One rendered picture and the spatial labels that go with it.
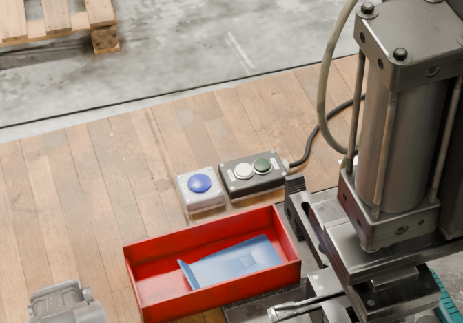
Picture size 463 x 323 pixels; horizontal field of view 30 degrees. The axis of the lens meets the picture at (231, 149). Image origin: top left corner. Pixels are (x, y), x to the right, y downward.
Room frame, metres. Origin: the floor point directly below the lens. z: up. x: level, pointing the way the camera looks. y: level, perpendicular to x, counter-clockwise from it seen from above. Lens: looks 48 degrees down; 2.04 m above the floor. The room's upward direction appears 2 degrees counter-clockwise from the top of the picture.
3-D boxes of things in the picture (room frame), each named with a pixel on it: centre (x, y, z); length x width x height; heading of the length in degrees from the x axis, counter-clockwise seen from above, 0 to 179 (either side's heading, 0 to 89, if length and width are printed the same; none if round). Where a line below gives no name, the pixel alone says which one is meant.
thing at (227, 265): (0.78, 0.01, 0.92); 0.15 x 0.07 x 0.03; 114
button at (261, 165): (0.96, -0.05, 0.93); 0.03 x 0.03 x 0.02
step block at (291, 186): (0.86, -0.11, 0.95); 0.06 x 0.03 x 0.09; 17
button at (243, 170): (0.96, -0.02, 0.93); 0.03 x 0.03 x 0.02
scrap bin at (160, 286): (0.77, 0.04, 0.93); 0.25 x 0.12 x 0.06; 107
